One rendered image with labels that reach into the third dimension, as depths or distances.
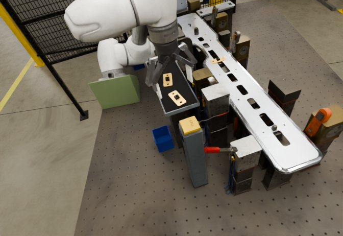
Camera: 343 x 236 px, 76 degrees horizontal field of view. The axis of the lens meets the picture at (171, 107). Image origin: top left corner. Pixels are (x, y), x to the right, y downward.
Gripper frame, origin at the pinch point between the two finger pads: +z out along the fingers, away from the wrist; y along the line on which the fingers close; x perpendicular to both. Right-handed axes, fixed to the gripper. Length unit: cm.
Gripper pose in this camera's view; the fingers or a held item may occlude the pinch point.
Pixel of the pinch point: (174, 86)
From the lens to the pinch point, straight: 82.4
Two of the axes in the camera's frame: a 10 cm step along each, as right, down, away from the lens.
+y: 8.5, -4.6, 2.4
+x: -4.9, -5.8, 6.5
